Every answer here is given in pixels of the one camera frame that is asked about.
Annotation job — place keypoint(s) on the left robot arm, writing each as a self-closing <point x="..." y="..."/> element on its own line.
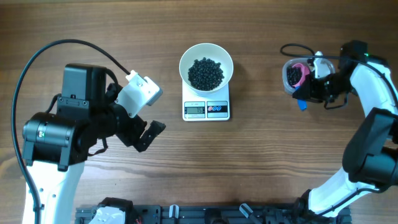
<point x="57" y="142"/>

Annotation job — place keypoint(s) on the pink scoop blue handle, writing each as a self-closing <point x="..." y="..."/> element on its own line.
<point x="305" y="71"/>

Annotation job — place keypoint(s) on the black beans in bowl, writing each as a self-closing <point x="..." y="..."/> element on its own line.
<point x="205" y="74"/>

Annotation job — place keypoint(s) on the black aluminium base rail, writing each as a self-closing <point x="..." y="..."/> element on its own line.
<point x="152" y="214"/>

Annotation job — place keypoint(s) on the white ceramic bowl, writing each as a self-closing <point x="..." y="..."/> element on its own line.
<point x="208" y="50"/>

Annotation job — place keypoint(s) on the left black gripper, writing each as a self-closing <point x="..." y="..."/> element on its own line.
<point x="132" y="135"/>

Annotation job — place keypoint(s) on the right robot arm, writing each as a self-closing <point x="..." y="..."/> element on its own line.
<point x="368" y="165"/>

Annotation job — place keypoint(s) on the white digital kitchen scale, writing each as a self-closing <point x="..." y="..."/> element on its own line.
<point x="212" y="107"/>

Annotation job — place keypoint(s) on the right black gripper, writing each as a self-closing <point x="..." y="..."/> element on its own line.
<point x="311" y="92"/>

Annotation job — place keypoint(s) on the clear plastic container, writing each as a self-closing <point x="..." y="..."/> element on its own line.
<point x="288" y="89"/>

